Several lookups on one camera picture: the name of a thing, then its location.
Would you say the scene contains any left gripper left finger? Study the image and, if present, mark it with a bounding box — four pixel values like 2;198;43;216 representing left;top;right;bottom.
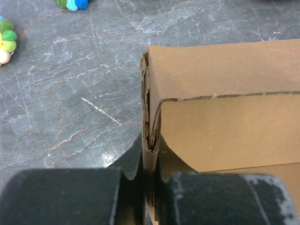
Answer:
0;135;145;225

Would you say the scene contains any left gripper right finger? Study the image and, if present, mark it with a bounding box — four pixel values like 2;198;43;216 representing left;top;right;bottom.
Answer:
154;133;300;225

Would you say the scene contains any brown cardboard box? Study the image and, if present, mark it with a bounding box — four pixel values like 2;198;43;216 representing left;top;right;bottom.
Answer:
140;39;300;225

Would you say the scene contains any rainbow flower plush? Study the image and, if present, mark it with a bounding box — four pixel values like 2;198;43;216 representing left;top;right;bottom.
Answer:
55;0;90;12

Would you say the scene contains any flower plush keychain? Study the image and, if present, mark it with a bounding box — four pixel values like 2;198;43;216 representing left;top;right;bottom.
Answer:
0;16;17;66

